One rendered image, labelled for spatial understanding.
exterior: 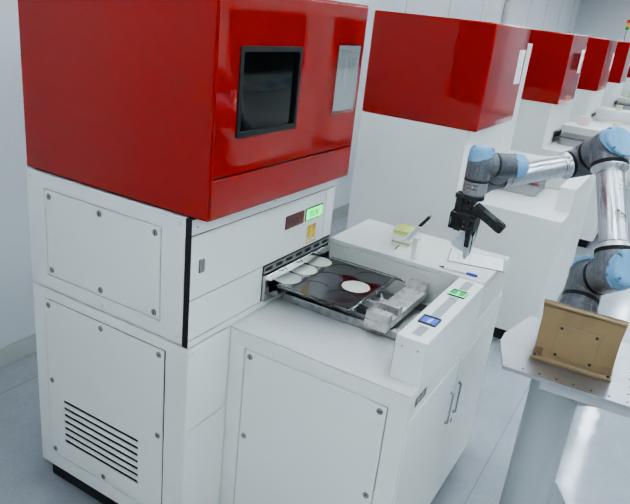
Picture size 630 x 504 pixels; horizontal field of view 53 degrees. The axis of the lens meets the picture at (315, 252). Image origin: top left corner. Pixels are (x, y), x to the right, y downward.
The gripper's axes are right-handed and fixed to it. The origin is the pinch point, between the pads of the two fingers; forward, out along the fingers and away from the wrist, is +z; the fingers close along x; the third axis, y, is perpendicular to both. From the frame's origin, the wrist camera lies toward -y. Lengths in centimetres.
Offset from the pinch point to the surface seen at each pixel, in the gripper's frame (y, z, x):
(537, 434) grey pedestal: -34, 56, -5
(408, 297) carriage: 18.0, 22.1, -3.2
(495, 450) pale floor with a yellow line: -15, 110, -65
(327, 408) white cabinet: 20, 43, 46
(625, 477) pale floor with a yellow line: -68, 109, -84
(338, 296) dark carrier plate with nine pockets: 35.2, 20.4, 17.4
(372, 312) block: 20.5, 19.7, 21.5
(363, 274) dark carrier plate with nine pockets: 37.5, 20.3, -6.1
